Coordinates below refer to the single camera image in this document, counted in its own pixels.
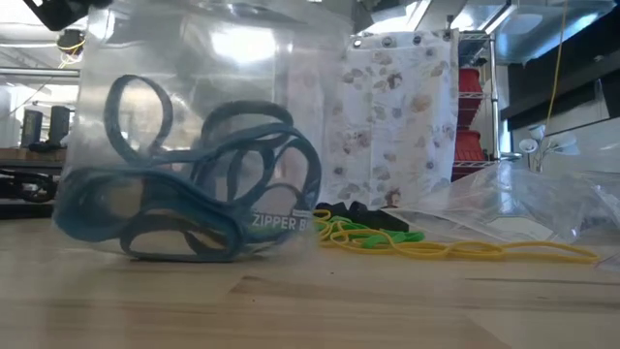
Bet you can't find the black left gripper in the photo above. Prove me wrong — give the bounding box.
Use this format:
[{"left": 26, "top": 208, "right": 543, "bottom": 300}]
[{"left": 21, "top": 0, "right": 115, "bottom": 32}]

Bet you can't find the black rubber band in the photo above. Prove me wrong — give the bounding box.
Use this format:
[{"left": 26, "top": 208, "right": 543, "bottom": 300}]
[{"left": 348, "top": 202, "right": 412, "bottom": 233}]

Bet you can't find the dark grey canister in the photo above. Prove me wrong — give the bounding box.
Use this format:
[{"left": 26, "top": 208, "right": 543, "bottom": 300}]
[
  {"left": 46, "top": 105, "right": 72, "bottom": 146},
  {"left": 20, "top": 109, "right": 44, "bottom": 148}
]

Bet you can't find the grey workbench wooden top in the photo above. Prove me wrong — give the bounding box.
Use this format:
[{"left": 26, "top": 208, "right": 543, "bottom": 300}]
[{"left": 0, "top": 147, "right": 69, "bottom": 169}]

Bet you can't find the white floral curtain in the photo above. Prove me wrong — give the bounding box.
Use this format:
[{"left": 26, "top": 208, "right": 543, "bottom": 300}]
[{"left": 290, "top": 30, "right": 460, "bottom": 208}]

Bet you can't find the red plastic bin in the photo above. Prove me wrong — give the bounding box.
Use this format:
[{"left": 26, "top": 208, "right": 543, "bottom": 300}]
[
  {"left": 457, "top": 67, "right": 485, "bottom": 128},
  {"left": 452, "top": 129, "right": 486, "bottom": 181}
]

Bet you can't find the white multi-head lamp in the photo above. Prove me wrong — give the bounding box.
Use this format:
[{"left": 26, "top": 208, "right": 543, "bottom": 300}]
[{"left": 517, "top": 123, "right": 581, "bottom": 175}]

